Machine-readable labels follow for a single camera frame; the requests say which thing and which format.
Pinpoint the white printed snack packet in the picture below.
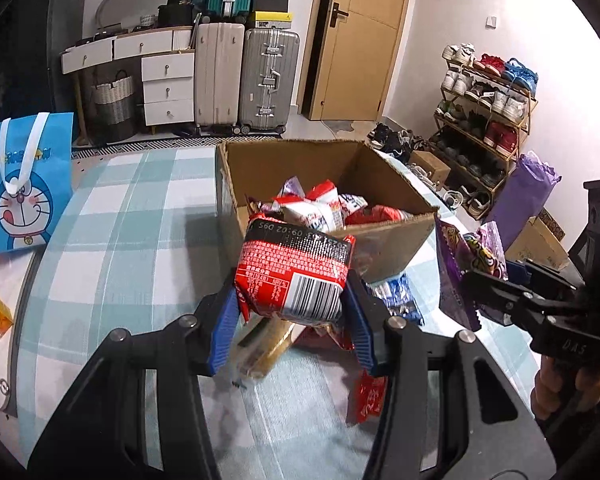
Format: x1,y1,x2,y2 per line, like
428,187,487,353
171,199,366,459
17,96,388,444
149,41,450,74
339,193,370,214

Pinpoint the silver suitcase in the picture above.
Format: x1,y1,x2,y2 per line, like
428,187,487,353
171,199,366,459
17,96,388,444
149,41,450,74
239,28,301,136

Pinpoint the yellow carton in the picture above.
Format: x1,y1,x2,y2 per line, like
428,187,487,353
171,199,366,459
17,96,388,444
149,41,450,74
0,292,15,337

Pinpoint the printed cardboard box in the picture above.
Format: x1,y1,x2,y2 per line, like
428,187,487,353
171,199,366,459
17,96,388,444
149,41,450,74
505,207,572,272

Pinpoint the shiny red chips packet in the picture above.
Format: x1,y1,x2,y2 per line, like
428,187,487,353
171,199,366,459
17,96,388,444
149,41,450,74
346,204,415,226

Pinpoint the red square snack packet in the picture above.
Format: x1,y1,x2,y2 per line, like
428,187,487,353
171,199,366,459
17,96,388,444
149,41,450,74
234,214,357,325

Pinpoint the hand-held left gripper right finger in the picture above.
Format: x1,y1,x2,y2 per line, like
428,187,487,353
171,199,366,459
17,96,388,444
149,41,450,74
342,270,551,480

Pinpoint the person's right hand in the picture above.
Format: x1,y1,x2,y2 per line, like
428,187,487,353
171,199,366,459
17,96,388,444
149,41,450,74
531,354,600,421

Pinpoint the wooden door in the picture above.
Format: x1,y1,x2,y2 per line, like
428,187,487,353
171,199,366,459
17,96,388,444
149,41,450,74
307,0,416,122

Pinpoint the red and white snack packet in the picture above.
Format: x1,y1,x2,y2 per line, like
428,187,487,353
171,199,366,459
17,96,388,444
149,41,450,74
272,184,347,235

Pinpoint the dark wardrobe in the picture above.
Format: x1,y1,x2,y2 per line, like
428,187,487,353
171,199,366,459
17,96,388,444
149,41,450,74
0,0,51,126

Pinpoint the black round box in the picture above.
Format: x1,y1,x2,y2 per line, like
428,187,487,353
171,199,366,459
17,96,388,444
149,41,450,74
157,4,196,28

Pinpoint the teal plaid tablecloth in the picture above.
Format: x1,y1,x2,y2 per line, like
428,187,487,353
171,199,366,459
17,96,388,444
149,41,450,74
17,147,546,480

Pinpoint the yellow and black shoe box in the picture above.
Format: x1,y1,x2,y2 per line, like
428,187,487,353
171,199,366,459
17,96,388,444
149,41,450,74
250,11,294,30

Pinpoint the grey refrigerator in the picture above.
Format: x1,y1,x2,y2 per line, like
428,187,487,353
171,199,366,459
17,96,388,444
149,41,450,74
45,0,90,116

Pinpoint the pile of loose sneakers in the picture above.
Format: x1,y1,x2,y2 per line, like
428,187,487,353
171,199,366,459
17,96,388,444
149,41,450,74
367,121,428,163

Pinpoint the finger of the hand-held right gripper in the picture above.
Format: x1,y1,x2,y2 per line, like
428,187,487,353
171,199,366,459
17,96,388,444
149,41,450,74
460,269,548,333
504,259,581,296

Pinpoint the wooden shoe rack with shoes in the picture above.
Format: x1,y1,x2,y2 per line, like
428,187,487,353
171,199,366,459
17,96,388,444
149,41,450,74
437,42,540,218

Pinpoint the small brown cardboard box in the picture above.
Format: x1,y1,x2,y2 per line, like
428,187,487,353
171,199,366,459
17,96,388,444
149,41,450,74
409,150,452,191

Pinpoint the woven laundry basket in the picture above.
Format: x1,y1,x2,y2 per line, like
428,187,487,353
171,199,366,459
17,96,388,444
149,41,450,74
90,70,136,142

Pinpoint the white drawer dresser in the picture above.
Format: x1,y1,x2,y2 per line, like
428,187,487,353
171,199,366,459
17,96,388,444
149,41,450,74
61,26,197,133

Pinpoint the blue cartoon tote bag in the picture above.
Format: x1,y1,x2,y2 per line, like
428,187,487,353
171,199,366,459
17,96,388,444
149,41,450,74
0,111,76,253

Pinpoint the clear wafer biscuit packet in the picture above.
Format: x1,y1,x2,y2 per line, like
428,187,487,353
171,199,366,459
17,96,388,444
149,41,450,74
236,317,297,382

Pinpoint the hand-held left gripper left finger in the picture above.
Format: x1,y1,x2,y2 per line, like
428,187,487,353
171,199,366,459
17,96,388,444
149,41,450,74
27,275,243,480

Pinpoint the beige suitcase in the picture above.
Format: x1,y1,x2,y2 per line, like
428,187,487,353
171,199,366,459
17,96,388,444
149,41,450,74
194,22,246,136

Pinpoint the white purple snack packet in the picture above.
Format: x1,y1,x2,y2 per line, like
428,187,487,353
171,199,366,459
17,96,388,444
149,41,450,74
279,176,307,200

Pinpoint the blue and white snack packet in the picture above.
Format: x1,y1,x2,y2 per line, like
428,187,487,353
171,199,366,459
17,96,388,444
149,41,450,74
367,274,425,330

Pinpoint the purple fabric bag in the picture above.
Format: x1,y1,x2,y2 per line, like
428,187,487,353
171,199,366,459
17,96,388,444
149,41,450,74
485,151,562,251

